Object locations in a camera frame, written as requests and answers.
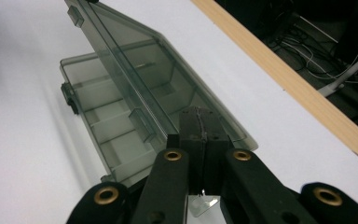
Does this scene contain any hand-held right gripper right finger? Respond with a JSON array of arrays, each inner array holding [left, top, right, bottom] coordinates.
[[201, 106, 231, 194]]

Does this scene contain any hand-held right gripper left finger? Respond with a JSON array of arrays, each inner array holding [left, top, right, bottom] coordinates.
[[166, 106, 205, 196]]

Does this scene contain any grey transparent compartment box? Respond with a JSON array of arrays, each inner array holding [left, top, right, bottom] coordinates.
[[59, 0, 259, 189]]

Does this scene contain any white desk leg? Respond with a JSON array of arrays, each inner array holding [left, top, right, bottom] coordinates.
[[316, 46, 358, 98]]

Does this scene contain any bundle of floor cables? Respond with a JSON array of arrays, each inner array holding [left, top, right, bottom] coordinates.
[[268, 17, 358, 86]]

